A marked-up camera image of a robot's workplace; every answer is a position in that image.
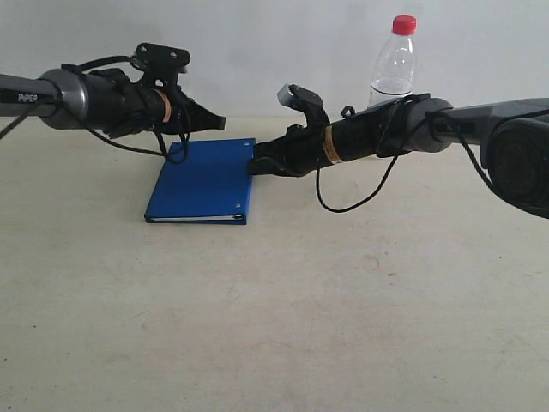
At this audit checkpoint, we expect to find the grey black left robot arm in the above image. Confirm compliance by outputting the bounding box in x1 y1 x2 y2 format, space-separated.
1 67 226 139

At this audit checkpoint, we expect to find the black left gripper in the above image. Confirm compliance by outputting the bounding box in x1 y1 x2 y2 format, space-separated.
106 83 226 138

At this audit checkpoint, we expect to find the clear water bottle red cap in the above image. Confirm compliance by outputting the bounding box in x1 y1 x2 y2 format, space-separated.
368 15 417 106

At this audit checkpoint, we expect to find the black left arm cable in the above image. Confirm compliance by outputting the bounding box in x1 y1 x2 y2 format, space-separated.
0 54 191 165

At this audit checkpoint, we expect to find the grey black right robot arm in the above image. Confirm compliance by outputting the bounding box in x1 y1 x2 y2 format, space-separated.
247 94 548 218

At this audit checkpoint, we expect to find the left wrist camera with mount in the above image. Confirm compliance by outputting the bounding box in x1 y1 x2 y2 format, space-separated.
132 43 191 87

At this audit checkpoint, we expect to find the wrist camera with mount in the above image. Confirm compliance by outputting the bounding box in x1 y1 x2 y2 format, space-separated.
277 83 330 126
132 43 191 87

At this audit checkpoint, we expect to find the blue ring binder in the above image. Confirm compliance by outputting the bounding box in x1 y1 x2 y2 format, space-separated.
144 138 256 225

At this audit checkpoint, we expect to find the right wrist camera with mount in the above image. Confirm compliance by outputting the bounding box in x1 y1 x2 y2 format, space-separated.
277 83 330 126

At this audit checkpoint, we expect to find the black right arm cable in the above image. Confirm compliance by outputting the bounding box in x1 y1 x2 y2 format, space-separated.
315 94 498 213

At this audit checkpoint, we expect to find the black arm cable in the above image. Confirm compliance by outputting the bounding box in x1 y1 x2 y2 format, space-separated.
0 54 191 165
315 94 498 213

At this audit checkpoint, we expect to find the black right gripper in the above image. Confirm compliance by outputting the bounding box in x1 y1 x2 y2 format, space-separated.
247 126 333 177

